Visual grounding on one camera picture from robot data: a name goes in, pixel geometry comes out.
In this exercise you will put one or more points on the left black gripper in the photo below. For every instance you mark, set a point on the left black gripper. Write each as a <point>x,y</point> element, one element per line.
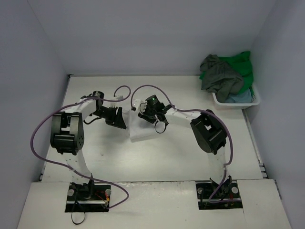
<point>113,116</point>

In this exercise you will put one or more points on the grey t shirt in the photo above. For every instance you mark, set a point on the grey t shirt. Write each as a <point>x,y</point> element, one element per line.
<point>219,77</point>

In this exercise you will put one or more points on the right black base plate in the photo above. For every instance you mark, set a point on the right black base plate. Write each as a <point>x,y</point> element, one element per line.
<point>227,197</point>

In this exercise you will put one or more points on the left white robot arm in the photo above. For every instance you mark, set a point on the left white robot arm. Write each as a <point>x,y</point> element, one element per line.
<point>67,137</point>

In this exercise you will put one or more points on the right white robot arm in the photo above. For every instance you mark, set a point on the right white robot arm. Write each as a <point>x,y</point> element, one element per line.
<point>209,133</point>

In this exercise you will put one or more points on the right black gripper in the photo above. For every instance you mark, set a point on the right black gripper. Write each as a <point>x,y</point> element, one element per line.
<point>145,117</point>

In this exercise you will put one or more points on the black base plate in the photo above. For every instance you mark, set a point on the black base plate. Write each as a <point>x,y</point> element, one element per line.
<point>80,201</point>
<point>227,197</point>

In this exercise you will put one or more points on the white t shirt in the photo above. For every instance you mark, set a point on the white t shirt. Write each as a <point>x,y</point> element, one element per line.
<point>138,129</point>

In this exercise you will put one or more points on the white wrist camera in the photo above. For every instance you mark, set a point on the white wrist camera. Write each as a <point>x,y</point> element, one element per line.
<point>117,99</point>
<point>139,105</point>

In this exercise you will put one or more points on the white laundry basket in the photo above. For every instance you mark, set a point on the white laundry basket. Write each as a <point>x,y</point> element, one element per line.
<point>238,106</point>

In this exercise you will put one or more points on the light blue t shirt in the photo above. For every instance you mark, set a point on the light blue t shirt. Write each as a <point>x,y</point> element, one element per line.
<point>243,98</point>

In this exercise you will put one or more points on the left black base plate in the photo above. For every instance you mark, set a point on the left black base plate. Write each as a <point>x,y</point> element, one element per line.
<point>80,201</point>

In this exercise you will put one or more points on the green t shirt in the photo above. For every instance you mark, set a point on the green t shirt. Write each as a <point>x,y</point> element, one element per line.
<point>241,63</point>

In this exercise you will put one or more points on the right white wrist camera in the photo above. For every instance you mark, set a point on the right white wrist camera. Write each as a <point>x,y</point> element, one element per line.
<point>139,105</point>

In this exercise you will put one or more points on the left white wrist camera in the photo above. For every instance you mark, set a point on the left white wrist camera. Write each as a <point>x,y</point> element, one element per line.
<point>117,99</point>

